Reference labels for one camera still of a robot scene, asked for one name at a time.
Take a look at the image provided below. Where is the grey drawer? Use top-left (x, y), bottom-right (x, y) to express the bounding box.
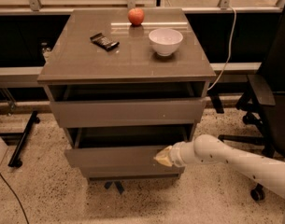
top-left (48, 82), bottom-right (207, 128)
top-left (64, 124), bottom-right (194, 170)

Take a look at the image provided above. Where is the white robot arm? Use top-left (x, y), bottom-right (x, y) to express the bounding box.
top-left (154, 134), bottom-right (285, 224)

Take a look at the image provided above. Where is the grey drawer cabinet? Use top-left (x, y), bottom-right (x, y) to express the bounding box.
top-left (37, 8), bottom-right (215, 181)

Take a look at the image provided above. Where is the grey top drawer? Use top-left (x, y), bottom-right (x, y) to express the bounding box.
top-left (48, 82), bottom-right (207, 128)

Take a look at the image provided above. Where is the white bowl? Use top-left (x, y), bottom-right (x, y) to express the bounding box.
top-left (149, 28), bottom-right (183, 56)

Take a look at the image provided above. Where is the black office chair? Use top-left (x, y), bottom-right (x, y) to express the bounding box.
top-left (217, 0), bottom-right (285, 203)

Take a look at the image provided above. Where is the black snack bar wrapper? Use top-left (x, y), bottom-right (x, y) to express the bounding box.
top-left (90, 33), bottom-right (119, 51)

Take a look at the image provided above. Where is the red apple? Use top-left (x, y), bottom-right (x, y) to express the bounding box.
top-left (128, 8), bottom-right (144, 26)

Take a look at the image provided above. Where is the black stand leg with wheels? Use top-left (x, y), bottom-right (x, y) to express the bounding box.
top-left (8, 111), bottom-right (40, 168)

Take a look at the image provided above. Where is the white cable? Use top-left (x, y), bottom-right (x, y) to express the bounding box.
top-left (207, 7), bottom-right (238, 92)

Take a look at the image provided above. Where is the black floor cable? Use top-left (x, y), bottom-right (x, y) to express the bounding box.
top-left (0, 161), bottom-right (32, 224)

